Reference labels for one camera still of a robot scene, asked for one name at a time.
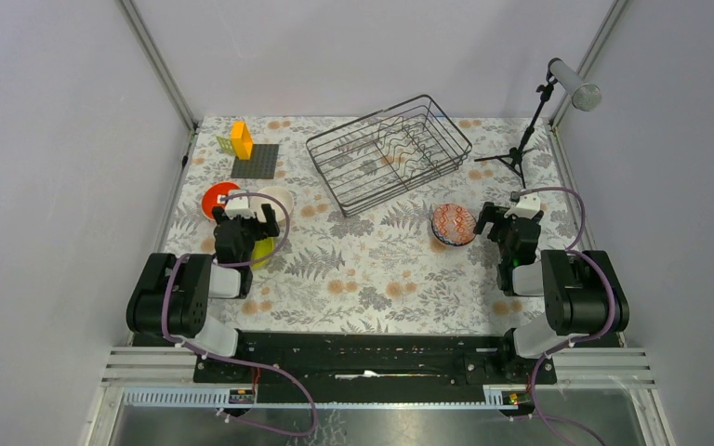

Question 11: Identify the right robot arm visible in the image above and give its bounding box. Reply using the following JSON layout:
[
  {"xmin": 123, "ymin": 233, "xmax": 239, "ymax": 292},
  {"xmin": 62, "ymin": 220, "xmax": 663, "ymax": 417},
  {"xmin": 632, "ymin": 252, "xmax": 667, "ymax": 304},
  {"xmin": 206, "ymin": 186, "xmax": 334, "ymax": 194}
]
[{"xmin": 474, "ymin": 202, "xmax": 629, "ymax": 383}]

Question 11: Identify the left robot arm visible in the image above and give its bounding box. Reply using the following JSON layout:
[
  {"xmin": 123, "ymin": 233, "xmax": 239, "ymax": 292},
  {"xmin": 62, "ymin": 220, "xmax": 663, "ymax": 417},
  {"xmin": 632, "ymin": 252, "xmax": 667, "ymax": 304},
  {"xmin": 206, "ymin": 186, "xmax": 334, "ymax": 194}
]
[{"xmin": 126, "ymin": 203, "xmax": 290, "ymax": 382}]

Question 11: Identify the blue patterned bowl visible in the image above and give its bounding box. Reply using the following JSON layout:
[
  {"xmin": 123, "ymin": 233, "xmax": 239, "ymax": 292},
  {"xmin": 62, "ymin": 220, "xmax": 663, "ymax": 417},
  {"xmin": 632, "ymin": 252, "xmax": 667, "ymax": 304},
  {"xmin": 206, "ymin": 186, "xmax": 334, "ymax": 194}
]
[{"xmin": 430, "ymin": 203, "xmax": 477, "ymax": 247}]

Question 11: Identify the beige ceramic bowl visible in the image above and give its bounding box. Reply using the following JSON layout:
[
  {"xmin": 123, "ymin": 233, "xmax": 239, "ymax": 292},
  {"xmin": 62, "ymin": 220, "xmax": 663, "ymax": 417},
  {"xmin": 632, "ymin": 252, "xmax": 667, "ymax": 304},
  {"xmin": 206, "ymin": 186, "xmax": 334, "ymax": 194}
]
[{"xmin": 250, "ymin": 186, "xmax": 295, "ymax": 224}]

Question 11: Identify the orange plastic bowl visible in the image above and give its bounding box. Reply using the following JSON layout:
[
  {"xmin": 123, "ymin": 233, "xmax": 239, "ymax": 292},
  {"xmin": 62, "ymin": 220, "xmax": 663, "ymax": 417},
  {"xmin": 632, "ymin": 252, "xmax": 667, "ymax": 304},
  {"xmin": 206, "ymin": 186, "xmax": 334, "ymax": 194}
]
[{"xmin": 200, "ymin": 181, "xmax": 240, "ymax": 220}]

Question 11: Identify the wire dish rack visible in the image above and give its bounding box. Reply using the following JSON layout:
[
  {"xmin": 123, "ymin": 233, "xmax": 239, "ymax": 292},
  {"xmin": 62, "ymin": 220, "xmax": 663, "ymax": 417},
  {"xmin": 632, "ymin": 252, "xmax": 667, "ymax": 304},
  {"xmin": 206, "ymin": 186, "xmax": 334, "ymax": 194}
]
[{"xmin": 305, "ymin": 94, "xmax": 472, "ymax": 217}]

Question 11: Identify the yellow plastic bowl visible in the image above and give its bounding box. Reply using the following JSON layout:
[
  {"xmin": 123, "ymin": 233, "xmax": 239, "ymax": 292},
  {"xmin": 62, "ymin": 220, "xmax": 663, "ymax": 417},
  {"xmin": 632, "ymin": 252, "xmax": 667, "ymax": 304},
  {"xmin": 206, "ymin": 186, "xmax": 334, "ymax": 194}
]
[{"xmin": 251, "ymin": 237, "xmax": 275, "ymax": 269}]

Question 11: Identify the orange plastic block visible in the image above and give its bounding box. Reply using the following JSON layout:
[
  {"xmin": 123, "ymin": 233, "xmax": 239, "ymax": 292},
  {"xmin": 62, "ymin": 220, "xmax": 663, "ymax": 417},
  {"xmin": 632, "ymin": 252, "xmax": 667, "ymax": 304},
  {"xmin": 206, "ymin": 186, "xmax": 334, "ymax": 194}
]
[{"xmin": 230, "ymin": 121, "xmax": 254, "ymax": 161}]

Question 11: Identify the green mesh piece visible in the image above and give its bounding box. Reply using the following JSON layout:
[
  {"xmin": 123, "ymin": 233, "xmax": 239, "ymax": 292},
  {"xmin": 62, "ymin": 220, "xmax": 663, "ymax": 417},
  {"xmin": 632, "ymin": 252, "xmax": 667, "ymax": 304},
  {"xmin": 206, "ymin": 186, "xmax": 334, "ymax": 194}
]
[{"xmin": 216, "ymin": 136, "xmax": 235, "ymax": 156}]

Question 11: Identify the floral tablecloth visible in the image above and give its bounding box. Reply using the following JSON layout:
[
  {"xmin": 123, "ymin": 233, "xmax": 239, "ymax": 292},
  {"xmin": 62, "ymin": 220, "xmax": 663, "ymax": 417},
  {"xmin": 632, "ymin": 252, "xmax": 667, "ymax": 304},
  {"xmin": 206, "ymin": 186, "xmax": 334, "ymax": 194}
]
[{"xmin": 139, "ymin": 115, "xmax": 603, "ymax": 338}]

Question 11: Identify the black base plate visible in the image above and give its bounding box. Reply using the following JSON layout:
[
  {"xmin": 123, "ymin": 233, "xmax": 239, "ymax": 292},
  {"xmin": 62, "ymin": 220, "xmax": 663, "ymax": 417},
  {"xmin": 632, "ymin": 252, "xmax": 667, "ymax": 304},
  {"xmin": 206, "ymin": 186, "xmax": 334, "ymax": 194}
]
[{"xmin": 132, "ymin": 326, "xmax": 620, "ymax": 404}]

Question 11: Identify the black mat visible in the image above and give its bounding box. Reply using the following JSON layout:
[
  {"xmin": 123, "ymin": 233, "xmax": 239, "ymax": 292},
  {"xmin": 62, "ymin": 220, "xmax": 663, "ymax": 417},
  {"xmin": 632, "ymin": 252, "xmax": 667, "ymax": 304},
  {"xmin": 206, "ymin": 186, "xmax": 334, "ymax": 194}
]
[{"xmin": 231, "ymin": 144, "xmax": 280, "ymax": 179}]

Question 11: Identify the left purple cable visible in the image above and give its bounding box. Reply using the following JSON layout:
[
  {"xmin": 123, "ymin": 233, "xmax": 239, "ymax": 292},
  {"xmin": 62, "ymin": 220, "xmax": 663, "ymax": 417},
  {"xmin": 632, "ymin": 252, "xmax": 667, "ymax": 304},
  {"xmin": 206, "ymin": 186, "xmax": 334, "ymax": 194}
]
[{"xmin": 159, "ymin": 191, "xmax": 322, "ymax": 439}]

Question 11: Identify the microphone on black stand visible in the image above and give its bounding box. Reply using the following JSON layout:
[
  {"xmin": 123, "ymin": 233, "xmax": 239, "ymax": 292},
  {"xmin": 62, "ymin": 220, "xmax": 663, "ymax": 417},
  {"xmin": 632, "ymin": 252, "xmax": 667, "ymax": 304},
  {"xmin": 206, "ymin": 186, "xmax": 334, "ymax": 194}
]
[{"xmin": 473, "ymin": 58, "xmax": 602, "ymax": 189}]

